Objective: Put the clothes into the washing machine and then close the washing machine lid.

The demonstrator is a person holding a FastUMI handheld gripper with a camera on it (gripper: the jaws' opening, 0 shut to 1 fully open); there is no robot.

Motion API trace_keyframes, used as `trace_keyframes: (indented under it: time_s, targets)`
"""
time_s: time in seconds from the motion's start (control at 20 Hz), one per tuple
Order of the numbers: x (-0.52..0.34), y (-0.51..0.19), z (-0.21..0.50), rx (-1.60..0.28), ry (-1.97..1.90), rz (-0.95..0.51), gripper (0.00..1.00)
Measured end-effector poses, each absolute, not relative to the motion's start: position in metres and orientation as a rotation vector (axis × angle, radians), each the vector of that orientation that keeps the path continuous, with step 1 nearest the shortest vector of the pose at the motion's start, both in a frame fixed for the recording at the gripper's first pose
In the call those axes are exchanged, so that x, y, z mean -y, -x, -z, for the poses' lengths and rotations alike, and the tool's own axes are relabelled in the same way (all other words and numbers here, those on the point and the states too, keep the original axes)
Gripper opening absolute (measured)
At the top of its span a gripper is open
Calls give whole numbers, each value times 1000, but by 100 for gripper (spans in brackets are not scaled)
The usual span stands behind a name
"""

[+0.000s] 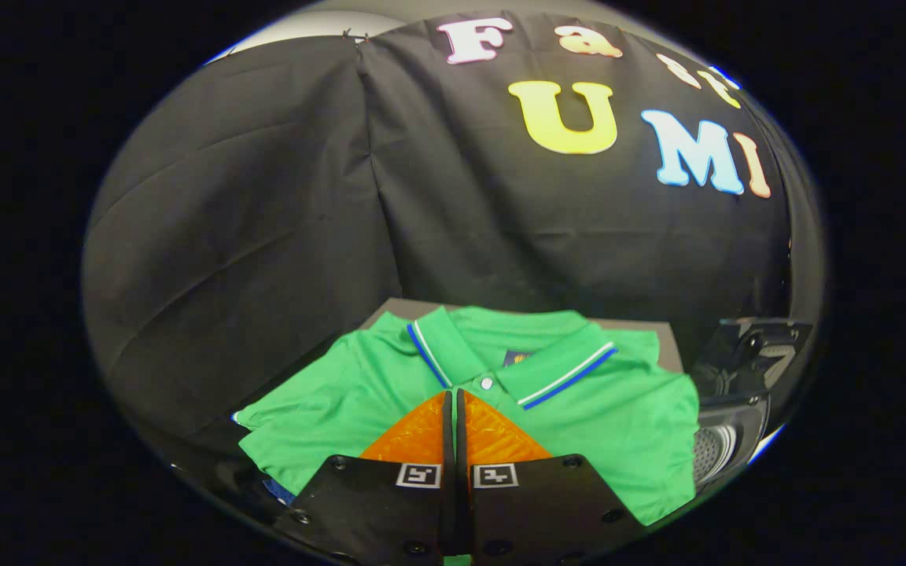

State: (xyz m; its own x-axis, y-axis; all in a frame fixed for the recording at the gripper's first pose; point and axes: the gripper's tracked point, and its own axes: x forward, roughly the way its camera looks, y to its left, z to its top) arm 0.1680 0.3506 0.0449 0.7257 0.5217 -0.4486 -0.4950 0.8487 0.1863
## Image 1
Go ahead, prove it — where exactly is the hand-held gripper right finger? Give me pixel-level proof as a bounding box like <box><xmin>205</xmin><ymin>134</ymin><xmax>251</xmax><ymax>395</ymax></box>
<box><xmin>455</xmin><ymin>388</ymin><xmax>648</xmax><ymax>566</ymax></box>

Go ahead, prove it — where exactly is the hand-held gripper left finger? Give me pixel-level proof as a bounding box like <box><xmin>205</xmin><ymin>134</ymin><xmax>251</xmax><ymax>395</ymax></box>
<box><xmin>268</xmin><ymin>390</ymin><xmax>459</xmax><ymax>566</ymax></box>

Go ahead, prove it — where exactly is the green polo shirt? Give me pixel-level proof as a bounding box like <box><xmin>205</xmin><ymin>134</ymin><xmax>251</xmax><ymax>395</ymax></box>
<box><xmin>233</xmin><ymin>305</ymin><xmax>702</xmax><ymax>566</ymax></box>

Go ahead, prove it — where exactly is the dark washing machine lid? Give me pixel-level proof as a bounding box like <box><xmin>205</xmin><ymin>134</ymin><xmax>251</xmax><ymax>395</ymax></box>
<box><xmin>692</xmin><ymin>317</ymin><xmax>815</xmax><ymax>400</ymax></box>

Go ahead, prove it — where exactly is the grey cabinet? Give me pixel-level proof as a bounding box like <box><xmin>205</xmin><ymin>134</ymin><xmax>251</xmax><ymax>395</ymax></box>
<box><xmin>360</xmin><ymin>297</ymin><xmax>685</xmax><ymax>375</ymax></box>

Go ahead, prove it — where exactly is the black backdrop cloth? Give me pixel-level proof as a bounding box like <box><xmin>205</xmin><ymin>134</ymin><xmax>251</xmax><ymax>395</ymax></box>
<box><xmin>82</xmin><ymin>12</ymin><xmax>825</xmax><ymax>472</ymax></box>

